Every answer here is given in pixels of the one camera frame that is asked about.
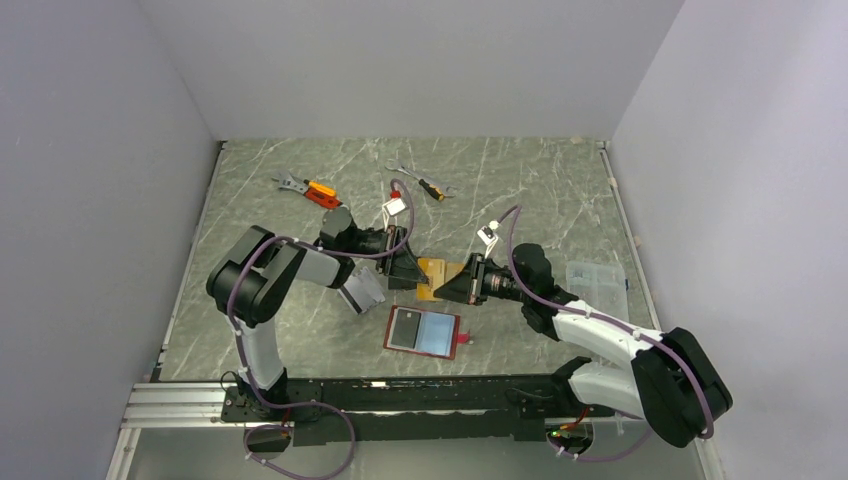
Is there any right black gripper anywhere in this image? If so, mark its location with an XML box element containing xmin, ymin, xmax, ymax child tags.
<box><xmin>434</xmin><ymin>253</ymin><xmax>531</xmax><ymax>306</ymax></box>

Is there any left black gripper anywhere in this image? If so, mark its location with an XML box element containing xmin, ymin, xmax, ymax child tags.
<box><xmin>344</xmin><ymin>226</ymin><xmax>429</xmax><ymax>285</ymax></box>

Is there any orange gold card stack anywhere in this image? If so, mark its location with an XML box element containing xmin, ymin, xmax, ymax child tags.
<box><xmin>416</xmin><ymin>257</ymin><xmax>464</xmax><ymax>302</ymax></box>

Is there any silver VIP card stack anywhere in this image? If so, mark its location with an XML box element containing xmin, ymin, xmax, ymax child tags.
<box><xmin>338</xmin><ymin>267</ymin><xmax>386</xmax><ymax>315</ymax></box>

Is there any red leather card holder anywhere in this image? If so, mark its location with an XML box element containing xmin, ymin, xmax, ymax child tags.
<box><xmin>383</xmin><ymin>305</ymin><xmax>461</xmax><ymax>360</ymax></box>

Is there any single black VIP card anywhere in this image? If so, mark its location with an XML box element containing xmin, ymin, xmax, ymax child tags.
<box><xmin>388</xmin><ymin>308</ymin><xmax>422</xmax><ymax>350</ymax></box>

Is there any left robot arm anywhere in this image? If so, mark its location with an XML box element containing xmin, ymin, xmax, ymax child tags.
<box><xmin>206</xmin><ymin>207</ymin><xmax>428</xmax><ymax>420</ymax></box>

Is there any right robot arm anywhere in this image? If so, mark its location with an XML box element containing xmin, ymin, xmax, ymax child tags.
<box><xmin>434</xmin><ymin>243</ymin><xmax>733</xmax><ymax>448</ymax></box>

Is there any orange red adjustable wrench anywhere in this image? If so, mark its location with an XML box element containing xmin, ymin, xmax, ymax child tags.
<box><xmin>272</xmin><ymin>170</ymin><xmax>343</xmax><ymax>210</ymax></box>

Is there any clear plastic parts box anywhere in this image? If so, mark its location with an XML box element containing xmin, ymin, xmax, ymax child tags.
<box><xmin>566</xmin><ymin>261</ymin><xmax>629</xmax><ymax>322</ymax></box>

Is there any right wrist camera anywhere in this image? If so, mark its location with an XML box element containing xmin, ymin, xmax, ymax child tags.
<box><xmin>476</xmin><ymin>220</ymin><xmax>500</xmax><ymax>251</ymax></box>

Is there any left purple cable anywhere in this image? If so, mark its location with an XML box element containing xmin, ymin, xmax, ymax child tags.
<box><xmin>225</xmin><ymin>177</ymin><xmax>417</xmax><ymax>480</ymax></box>

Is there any purple cable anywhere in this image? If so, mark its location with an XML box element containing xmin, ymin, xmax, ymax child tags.
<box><xmin>490</xmin><ymin>203</ymin><xmax>717</xmax><ymax>464</ymax></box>
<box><xmin>225</xmin><ymin>177</ymin><xmax>417</xmax><ymax>480</ymax></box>

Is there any black yellow handled wrench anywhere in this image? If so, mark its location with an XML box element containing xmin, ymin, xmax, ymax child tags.
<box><xmin>385</xmin><ymin>159</ymin><xmax>457</xmax><ymax>202</ymax></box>

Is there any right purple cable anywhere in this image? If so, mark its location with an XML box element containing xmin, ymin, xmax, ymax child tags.
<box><xmin>490</xmin><ymin>203</ymin><xmax>717</xmax><ymax>464</ymax></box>

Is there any black aluminium base frame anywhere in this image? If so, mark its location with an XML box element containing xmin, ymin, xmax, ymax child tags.
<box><xmin>120</xmin><ymin>374</ymin><xmax>708</xmax><ymax>446</ymax></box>

